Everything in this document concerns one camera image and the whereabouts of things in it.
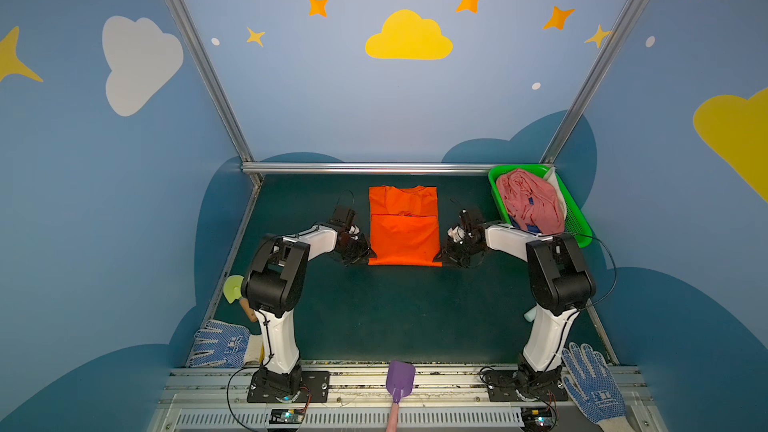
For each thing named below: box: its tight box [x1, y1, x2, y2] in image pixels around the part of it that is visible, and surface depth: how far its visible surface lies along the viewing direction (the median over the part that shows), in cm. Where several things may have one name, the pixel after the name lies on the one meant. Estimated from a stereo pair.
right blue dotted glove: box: [561, 342, 635, 432], surface depth 76 cm
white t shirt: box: [544, 167, 567, 220], surface depth 108 cm
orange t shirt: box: [368, 185, 442, 267], surface depth 107 cm
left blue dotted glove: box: [186, 319, 251, 369], surface depth 82 cm
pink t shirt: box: [496, 168, 565, 235], surface depth 106 cm
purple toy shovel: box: [386, 360, 416, 404], surface depth 77 cm
